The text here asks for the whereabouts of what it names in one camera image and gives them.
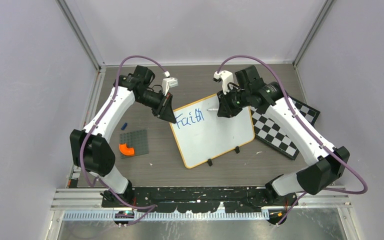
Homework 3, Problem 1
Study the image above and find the blue marker cap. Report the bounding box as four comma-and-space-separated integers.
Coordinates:
120, 122, 128, 131

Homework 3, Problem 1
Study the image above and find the grey lego baseplate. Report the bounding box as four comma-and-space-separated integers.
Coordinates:
119, 129, 149, 159

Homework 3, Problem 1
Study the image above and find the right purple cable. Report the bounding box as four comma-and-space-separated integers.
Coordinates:
216, 54, 369, 226

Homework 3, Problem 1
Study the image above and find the orange curved block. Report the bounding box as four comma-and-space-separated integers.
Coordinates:
118, 143, 135, 157

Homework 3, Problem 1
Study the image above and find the black whiteboard stand clip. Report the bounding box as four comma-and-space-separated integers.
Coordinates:
234, 146, 240, 154

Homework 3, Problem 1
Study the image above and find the black white chessboard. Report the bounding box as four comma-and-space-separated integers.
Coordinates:
250, 96, 321, 161

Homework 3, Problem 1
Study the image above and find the yellow framed whiteboard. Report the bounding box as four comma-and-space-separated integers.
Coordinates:
170, 94, 255, 169

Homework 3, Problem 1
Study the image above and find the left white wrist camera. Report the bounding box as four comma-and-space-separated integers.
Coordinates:
161, 71, 179, 96

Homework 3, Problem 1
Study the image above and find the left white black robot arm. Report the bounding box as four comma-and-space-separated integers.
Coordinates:
69, 65, 178, 207

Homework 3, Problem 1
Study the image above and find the purple cable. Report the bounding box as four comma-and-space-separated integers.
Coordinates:
79, 55, 171, 227
216, 54, 369, 226

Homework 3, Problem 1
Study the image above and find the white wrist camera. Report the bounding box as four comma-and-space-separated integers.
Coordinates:
161, 71, 179, 96
213, 70, 234, 95

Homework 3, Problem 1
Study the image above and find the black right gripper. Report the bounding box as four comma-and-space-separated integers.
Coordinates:
217, 84, 251, 118

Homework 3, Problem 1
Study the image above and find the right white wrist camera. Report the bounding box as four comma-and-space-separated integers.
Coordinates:
213, 70, 234, 95

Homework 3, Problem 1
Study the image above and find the aluminium frame rail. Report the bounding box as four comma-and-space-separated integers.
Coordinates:
49, 185, 354, 223

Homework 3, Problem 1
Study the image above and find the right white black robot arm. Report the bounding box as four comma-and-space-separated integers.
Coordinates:
213, 65, 350, 205

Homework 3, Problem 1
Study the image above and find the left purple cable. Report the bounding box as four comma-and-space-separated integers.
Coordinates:
79, 55, 171, 227

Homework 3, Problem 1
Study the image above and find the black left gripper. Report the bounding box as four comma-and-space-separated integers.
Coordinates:
137, 89, 177, 124

